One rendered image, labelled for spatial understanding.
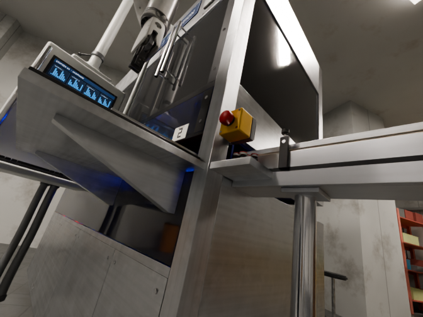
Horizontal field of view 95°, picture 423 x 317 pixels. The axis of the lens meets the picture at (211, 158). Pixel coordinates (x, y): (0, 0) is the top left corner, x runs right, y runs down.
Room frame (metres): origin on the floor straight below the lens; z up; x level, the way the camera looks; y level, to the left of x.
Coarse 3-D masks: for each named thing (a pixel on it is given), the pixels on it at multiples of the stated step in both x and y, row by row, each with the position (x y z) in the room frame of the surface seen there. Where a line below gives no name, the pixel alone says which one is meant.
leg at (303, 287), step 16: (288, 192) 0.47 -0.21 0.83; (304, 192) 0.44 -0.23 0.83; (320, 192) 0.42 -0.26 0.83; (304, 208) 0.45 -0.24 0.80; (304, 224) 0.45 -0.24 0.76; (304, 240) 0.45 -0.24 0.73; (304, 256) 0.45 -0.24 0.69; (304, 272) 0.45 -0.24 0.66; (304, 288) 0.45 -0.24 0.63; (304, 304) 0.45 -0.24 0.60
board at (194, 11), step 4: (200, 4) 0.79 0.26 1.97; (196, 8) 0.81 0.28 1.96; (192, 12) 0.85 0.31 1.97; (196, 12) 0.80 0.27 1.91; (188, 16) 0.87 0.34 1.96; (192, 16) 0.83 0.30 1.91; (184, 20) 0.90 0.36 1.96; (188, 20) 0.86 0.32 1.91; (184, 24) 0.88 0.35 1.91; (180, 28) 0.92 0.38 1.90; (168, 36) 1.05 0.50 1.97; (164, 40) 1.09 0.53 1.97; (164, 44) 1.06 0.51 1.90; (160, 48) 1.11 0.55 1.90; (156, 52) 1.15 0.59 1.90; (152, 56) 1.20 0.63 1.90
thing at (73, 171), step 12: (48, 156) 0.75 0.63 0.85; (60, 168) 0.79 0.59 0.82; (72, 168) 0.81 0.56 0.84; (84, 168) 0.84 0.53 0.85; (72, 180) 0.84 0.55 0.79; (84, 180) 0.85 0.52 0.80; (96, 180) 0.88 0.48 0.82; (108, 180) 0.91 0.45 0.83; (120, 180) 0.95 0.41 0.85; (96, 192) 0.90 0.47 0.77; (108, 192) 0.93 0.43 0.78
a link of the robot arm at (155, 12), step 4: (148, 8) 0.40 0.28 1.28; (152, 8) 0.40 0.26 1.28; (144, 12) 0.41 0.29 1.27; (148, 12) 0.40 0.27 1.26; (152, 12) 0.40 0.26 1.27; (156, 12) 0.40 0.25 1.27; (160, 12) 0.41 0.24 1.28; (156, 16) 0.41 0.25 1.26; (160, 16) 0.41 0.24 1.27; (164, 16) 0.41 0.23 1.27; (140, 20) 0.43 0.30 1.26; (160, 20) 0.42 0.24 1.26; (164, 20) 0.42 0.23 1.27; (164, 24) 0.43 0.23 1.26; (168, 24) 0.44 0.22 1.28; (168, 28) 0.45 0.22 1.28; (164, 36) 0.47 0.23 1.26
